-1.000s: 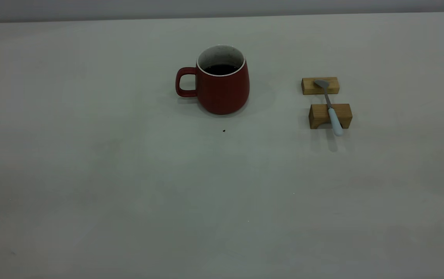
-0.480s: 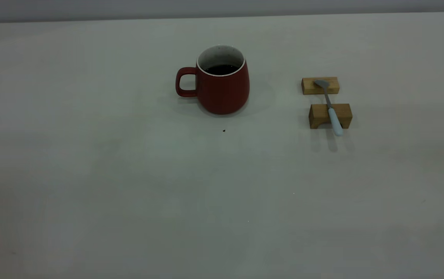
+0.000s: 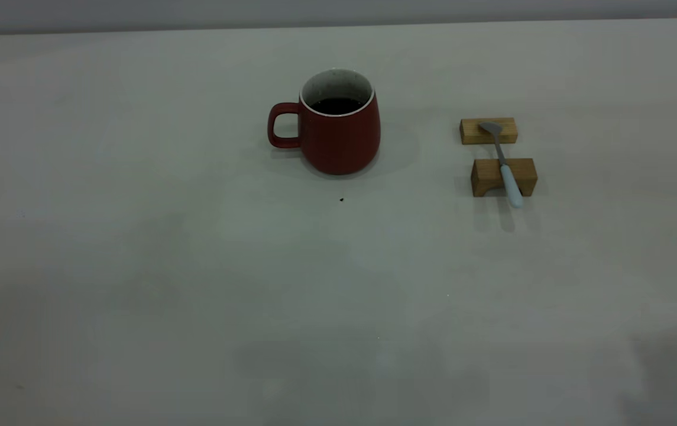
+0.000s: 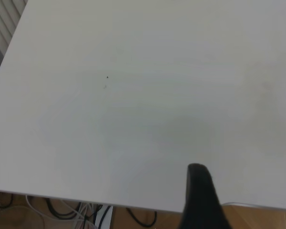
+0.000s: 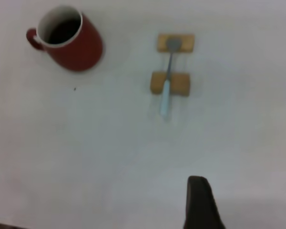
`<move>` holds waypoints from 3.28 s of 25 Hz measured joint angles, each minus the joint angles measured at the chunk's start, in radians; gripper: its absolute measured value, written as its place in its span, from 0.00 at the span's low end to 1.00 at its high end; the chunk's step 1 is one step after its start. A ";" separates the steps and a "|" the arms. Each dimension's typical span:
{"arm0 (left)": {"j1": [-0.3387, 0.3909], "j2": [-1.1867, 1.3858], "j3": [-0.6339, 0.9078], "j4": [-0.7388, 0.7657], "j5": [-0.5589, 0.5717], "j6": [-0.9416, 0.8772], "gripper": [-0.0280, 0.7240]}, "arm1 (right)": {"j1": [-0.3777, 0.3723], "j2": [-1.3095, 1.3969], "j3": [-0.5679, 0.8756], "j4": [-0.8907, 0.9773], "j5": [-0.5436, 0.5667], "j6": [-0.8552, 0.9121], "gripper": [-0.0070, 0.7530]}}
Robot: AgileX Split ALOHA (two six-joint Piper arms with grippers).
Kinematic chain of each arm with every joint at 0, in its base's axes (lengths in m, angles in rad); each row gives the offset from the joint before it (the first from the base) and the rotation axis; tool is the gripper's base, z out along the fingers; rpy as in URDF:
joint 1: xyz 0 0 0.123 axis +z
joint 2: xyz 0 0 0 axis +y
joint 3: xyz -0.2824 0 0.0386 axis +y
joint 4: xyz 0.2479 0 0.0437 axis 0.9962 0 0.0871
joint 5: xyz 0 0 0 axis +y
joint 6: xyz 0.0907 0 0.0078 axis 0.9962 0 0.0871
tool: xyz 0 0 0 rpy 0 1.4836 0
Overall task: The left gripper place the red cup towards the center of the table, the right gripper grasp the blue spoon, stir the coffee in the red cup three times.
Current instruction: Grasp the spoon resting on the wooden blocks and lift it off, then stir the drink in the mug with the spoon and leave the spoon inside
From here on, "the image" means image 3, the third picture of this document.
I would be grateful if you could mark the red ceramic mug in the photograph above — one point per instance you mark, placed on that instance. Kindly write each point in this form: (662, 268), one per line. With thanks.
(338, 142)

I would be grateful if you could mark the dark coffee liquid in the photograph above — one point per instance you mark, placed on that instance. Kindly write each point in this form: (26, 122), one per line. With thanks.
(338, 106)

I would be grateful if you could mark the arched wooden block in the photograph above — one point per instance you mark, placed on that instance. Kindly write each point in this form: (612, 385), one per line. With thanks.
(486, 174)

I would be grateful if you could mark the flat rectangular wooden block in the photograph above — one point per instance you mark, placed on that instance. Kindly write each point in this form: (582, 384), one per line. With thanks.
(509, 130)

